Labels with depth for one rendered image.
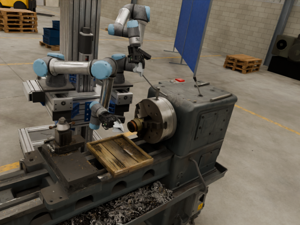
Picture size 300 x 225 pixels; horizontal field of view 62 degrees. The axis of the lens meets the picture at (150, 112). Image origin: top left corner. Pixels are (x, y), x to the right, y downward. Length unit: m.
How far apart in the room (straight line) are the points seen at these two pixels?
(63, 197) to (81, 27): 1.29
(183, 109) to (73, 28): 1.04
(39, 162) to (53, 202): 0.32
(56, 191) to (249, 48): 11.58
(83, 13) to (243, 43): 10.89
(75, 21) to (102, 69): 0.61
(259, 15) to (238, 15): 1.00
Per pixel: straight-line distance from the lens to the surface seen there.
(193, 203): 2.28
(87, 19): 2.12
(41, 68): 1.79
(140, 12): 2.14
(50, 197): 1.38
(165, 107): 1.66
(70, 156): 1.52
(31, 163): 1.60
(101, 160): 1.62
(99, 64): 1.59
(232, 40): 12.85
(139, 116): 1.68
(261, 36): 12.20
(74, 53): 2.13
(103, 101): 1.84
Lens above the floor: 1.85
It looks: 24 degrees down
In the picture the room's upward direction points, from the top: 9 degrees clockwise
